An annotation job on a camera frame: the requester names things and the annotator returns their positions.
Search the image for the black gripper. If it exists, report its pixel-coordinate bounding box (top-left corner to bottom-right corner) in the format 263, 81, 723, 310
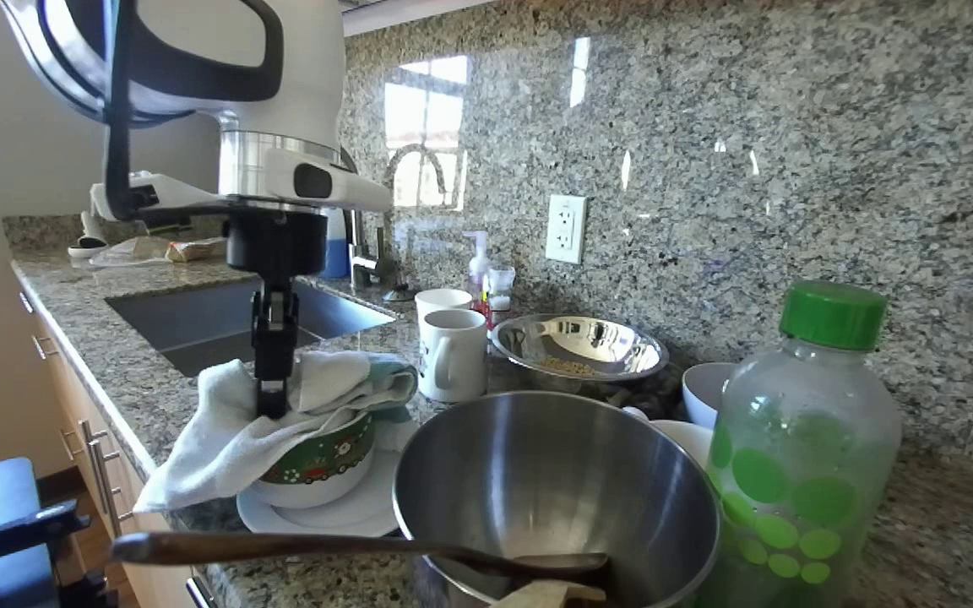
223, 206, 330, 423

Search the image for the white teal towel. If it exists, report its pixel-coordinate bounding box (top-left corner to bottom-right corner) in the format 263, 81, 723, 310
131, 344, 423, 517

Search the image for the green christmas mug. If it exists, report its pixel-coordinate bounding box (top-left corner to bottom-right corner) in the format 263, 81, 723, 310
247, 409, 378, 514

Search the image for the white plain mug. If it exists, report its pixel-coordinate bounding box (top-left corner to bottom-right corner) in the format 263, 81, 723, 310
413, 283, 477, 331

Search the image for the white printed mug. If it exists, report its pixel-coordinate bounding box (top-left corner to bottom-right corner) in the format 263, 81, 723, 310
416, 308, 488, 406

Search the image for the white saucer plate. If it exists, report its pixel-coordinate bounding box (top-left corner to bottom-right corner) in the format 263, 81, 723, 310
232, 416, 416, 541

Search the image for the shallow steel bowl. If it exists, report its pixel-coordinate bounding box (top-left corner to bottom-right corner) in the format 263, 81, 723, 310
485, 310, 672, 385

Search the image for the large deep steel bowl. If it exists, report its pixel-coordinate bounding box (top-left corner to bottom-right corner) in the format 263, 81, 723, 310
392, 388, 727, 608

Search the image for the small white bowl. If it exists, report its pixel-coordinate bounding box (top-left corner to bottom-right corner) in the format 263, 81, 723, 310
648, 416, 715, 469

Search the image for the light blue bowl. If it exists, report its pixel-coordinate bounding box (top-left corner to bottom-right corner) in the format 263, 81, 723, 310
678, 358, 742, 433

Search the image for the steel kitchen sink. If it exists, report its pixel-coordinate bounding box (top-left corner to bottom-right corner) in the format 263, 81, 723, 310
103, 274, 397, 379

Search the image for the blue dish soap bottle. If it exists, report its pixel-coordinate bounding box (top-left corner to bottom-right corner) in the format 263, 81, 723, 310
319, 210, 354, 283

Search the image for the beige cloth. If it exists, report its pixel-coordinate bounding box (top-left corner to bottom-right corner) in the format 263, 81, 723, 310
83, 231, 230, 271

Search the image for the wooden lower cabinet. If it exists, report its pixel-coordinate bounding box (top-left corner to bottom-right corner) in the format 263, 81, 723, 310
11, 282, 201, 608

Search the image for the small red yellow bottle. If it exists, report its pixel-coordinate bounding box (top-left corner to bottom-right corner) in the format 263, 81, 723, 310
470, 291, 500, 331

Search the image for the small grey white utensil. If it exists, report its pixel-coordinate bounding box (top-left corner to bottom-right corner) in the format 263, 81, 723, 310
64, 213, 109, 255

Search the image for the clear soap pump bottle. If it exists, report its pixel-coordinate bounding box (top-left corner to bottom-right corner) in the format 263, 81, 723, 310
466, 231, 497, 297

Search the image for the small clear jar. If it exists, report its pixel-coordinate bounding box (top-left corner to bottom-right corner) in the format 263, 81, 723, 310
483, 265, 520, 313

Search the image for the green cap plastic bottle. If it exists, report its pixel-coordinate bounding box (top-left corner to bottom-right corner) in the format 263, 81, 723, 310
699, 282, 905, 608

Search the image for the metal cabinet handle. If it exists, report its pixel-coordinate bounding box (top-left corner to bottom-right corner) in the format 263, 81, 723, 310
77, 419, 138, 541

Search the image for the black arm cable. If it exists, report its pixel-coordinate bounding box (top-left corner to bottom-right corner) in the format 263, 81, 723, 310
99, 0, 166, 222

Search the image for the white wall outlet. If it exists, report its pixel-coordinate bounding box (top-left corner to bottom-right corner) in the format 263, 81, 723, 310
544, 192, 592, 268

